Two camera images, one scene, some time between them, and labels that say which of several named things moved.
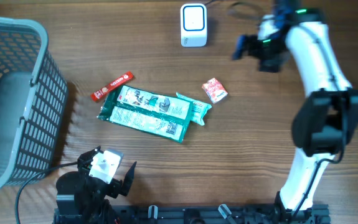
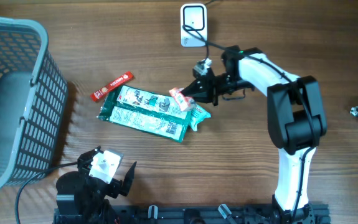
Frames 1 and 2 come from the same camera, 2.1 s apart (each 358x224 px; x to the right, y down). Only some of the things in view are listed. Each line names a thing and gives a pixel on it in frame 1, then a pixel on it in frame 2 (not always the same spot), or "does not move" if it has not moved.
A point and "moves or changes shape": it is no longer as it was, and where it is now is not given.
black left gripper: (117, 185) does not move
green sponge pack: (151, 112) does not move
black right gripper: (273, 63) -> (206, 84)
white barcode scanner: (193, 25) does not move
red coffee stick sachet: (112, 86) does not move
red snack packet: (215, 91) moves or changes shape
